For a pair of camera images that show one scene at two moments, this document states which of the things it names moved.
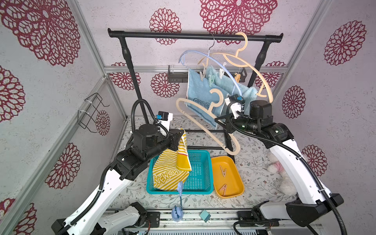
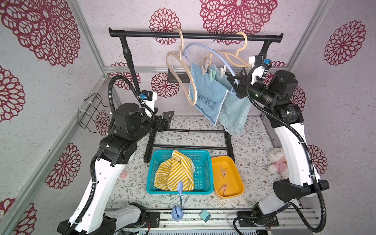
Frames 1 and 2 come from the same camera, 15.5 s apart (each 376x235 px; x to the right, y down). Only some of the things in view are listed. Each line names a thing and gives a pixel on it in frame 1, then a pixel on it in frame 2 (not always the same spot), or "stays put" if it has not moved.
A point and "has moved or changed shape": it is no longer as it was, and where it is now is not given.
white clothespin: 221,73 stays put
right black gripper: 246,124 to 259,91
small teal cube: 205,215 stays put
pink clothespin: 223,188 stays put
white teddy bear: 287,186 stays put
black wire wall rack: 88,117 stays put
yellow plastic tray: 228,180 stays put
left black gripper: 174,145 to 165,123
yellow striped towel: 171,167 has moved or changed shape
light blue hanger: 181,58 to 229,66
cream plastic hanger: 233,147 to 186,70
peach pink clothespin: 223,173 stays put
